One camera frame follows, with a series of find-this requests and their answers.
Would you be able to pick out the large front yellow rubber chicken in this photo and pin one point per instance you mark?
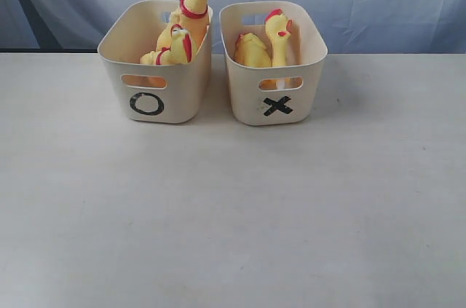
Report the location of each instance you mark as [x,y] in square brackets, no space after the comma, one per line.
[182,50]

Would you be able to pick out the cream bin marked O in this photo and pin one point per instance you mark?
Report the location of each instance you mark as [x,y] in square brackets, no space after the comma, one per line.
[163,94]

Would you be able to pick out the headless yellow rubber chicken body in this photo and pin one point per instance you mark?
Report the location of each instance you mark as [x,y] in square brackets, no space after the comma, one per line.
[251,51]

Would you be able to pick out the cream bin marked X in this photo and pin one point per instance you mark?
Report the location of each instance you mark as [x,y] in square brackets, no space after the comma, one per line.
[272,96]

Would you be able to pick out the yellow chicken head with tube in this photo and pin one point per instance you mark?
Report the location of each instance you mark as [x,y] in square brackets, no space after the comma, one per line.
[278,28]

